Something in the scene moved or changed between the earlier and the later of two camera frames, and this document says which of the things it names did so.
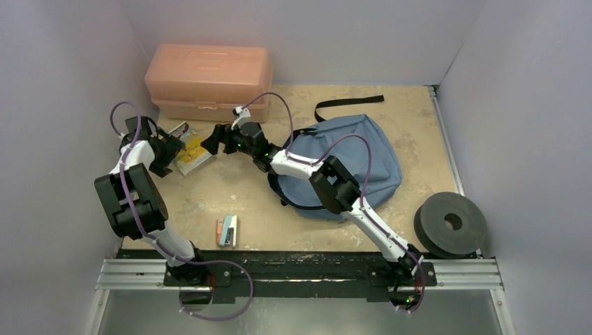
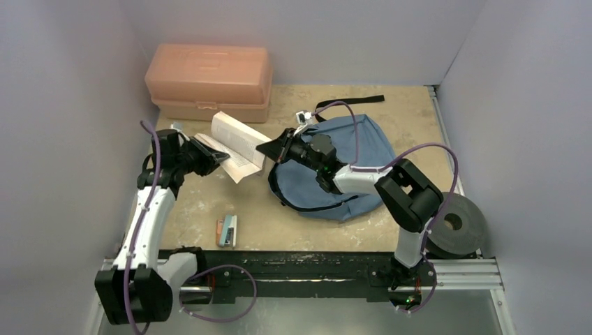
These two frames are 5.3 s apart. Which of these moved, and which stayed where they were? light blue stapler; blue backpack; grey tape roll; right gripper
Moved: right gripper
Stayed: light blue stapler; blue backpack; grey tape roll
